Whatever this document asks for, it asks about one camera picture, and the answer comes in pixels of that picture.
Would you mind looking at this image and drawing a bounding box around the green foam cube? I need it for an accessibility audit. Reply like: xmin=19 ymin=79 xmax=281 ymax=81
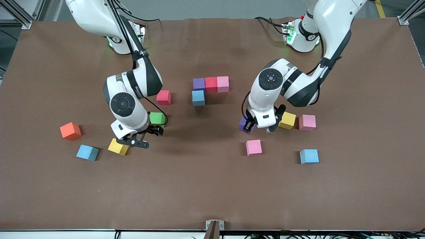
xmin=149 ymin=112 xmax=167 ymax=128

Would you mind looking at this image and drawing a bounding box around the pink foam cube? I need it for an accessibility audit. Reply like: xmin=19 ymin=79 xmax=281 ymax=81
xmin=217 ymin=76 xmax=230 ymax=93
xmin=246 ymin=139 xmax=263 ymax=156
xmin=298 ymin=114 xmax=317 ymax=131

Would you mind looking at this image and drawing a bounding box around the blue foam cube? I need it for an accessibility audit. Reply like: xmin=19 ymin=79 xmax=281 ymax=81
xmin=299 ymin=149 xmax=320 ymax=165
xmin=192 ymin=90 xmax=206 ymax=107
xmin=76 ymin=144 xmax=100 ymax=162

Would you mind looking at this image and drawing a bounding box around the red foam cube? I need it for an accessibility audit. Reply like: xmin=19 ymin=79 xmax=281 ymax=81
xmin=156 ymin=90 xmax=172 ymax=106
xmin=205 ymin=77 xmax=218 ymax=94

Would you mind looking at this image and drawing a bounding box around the yellow foam cube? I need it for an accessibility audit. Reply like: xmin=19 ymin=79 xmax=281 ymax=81
xmin=108 ymin=138 xmax=130 ymax=156
xmin=278 ymin=112 xmax=297 ymax=130

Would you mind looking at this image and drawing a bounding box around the orange foam cube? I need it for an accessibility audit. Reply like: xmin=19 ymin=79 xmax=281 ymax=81
xmin=60 ymin=122 xmax=82 ymax=141

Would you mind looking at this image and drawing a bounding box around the brown table mat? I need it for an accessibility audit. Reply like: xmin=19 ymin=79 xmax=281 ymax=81
xmin=0 ymin=17 xmax=425 ymax=231

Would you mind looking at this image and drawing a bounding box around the brown pointed bar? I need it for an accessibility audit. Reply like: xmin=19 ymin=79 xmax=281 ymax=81
xmin=203 ymin=221 xmax=221 ymax=239

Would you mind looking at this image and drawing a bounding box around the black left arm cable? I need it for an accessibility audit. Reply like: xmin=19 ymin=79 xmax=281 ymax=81
xmin=241 ymin=30 xmax=342 ymax=121

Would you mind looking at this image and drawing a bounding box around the black base cable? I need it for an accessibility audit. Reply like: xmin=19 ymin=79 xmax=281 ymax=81
xmin=254 ymin=16 xmax=287 ymax=36

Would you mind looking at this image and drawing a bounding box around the grey metal bracket plate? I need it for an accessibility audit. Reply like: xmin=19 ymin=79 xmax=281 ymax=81
xmin=205 ymin=220 xmax=225 ymax=231

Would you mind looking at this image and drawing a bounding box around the silver aluminium frame post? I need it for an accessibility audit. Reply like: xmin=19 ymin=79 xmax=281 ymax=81
xmin=6 ymin=0 xmax=45 ymax=30
xmin=397 ymin=0 xmax=425 ymax=26

